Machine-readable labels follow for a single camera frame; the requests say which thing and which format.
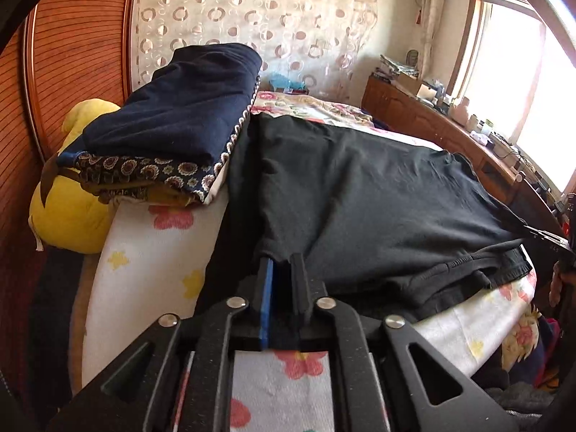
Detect blue plastic package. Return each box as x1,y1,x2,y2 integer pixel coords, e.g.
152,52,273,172
269,74,311,95

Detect person's right hand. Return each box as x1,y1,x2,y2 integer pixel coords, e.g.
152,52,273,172
550,262,570,309

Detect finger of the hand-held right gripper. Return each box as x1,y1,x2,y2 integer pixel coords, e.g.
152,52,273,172
523,226,576,264

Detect folded patterned cloth stack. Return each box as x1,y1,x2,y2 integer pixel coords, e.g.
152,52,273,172
379,54,421,77

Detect open cardboard box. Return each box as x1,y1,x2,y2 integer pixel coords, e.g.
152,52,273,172
396,72,424,93

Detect wooden louvered wardrobe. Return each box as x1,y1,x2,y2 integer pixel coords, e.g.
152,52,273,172
0,0,144,397

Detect yellow plush toy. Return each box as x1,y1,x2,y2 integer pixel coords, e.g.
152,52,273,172
28,98,123,255

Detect dark grey garment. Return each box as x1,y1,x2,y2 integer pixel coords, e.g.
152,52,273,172
488,360,570,421

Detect navy folded garment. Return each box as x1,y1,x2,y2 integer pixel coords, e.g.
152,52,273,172
83,43,262,167

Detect beige window curtain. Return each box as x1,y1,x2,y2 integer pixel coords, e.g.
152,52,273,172
414,0,448,61

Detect wooden-framed window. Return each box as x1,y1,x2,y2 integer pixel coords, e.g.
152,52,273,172
450,0,576,199

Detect circle-patterned sheer curtain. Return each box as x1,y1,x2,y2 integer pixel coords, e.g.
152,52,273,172
132,0,379,100

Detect navy floral-print cloth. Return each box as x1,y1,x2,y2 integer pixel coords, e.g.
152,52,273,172
58,107,253,208

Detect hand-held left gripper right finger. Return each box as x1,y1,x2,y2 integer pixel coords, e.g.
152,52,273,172
290,252,516,432

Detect wooden sideboard cabinet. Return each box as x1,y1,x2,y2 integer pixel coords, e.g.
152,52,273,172
361,74,568,239

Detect black printed t-shirt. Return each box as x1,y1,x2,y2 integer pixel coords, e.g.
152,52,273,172
195,112,534,352

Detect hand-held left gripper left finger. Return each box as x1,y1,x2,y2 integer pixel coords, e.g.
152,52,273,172
45,256,276,432

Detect navy blanket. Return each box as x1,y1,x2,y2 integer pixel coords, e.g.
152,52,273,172
362,107,406,132

